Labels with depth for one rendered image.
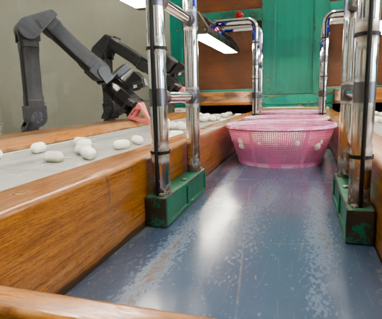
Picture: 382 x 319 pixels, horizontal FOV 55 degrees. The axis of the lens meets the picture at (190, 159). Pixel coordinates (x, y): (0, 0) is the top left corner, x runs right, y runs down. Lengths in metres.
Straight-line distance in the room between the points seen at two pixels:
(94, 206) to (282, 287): 0.19
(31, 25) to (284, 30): 1.22
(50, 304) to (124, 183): 0.24
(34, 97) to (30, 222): 0.96
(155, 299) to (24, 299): 0.14
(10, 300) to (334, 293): 0.25
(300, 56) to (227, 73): 0.38
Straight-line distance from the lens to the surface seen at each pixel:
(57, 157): 0.63
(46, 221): 0.32
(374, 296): 0.36
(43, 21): 1.26
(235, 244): 0.43
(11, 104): 3.61
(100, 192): 0.38
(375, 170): 0.45
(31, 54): 1.26
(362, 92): 0.44
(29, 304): 0.21
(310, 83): 1.98
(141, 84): 1.28
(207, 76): 2.04
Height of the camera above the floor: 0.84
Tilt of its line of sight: 10 degrees down
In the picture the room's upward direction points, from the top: 1 degrees counter-clockwise
